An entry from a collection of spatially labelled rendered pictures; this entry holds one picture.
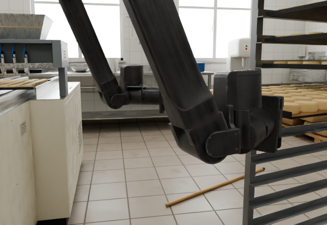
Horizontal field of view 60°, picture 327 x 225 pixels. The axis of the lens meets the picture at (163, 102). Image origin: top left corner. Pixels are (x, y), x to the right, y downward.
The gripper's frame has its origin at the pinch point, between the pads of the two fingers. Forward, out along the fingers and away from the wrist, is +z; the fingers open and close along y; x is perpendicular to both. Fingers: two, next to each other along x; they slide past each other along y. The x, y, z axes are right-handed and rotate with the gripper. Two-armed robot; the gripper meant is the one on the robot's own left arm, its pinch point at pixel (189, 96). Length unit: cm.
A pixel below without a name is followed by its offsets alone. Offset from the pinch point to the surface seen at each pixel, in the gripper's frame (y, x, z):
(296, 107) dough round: 1.5, -27.2, 22.3
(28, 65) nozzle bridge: 8, 69, -92
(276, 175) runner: -35, 25, 36
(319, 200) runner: -53, 40, 61
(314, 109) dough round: 0.6, -24.5, 27.2
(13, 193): -49, 28, -79
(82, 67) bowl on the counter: 0, 314, -151
